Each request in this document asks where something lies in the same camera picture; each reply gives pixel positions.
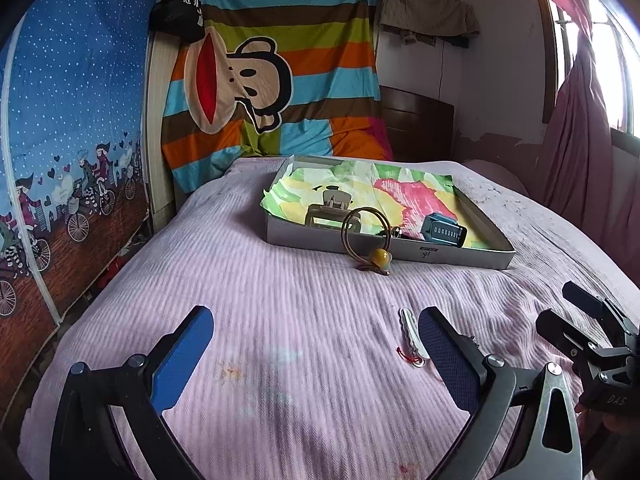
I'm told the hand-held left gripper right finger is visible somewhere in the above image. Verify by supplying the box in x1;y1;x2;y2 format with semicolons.
418;306;585;480

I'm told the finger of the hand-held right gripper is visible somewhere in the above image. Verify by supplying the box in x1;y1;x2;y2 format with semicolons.
562;281;628;333
535;309;603;370

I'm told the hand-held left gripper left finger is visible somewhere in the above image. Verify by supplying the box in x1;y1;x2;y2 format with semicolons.
49;305;216;480

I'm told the white hair clip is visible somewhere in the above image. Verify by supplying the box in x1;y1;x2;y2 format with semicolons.
398;308;429;368

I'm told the grey shallow cardboard tray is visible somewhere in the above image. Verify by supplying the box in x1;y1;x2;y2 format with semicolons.
260;156;517;271

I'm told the brown hair tie yellow bead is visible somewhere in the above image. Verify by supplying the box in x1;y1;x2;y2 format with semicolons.
342;207;396;277

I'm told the blue wrist watch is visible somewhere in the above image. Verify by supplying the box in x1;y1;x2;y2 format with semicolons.
420;214;468;250

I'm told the beige hair claw clip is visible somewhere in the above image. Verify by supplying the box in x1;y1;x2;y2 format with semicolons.
305;191;363;235

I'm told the person's right hand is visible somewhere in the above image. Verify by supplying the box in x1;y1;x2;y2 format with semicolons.
574;401;640;480

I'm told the pink pillow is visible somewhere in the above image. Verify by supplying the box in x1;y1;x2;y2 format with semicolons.
464;159;531;197

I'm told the pink curtain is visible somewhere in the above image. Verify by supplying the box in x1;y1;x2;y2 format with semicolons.
527;0;640;221

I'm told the colourful cartoon cloth lining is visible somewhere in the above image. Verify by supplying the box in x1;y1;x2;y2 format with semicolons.
260;160;473;251

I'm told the beige wooden board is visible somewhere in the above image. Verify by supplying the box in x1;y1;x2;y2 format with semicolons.
145;30;177;233

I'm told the window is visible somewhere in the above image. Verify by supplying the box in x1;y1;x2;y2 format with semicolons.
545;0;640;151

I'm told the dark wooden headboard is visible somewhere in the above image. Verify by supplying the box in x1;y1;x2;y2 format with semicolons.
380;85;456;163

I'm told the blue printed fabric wardrobe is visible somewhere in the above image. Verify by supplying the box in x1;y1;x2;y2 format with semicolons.
0;0;166;411

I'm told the striped monkey print sheet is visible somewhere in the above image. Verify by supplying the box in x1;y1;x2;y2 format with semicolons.
160;0;396;196

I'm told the olive hanging cloth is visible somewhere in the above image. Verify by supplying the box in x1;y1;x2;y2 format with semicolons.
377;0;481;47

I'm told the black hanging bag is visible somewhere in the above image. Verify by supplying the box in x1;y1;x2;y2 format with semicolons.
149;0;207;43

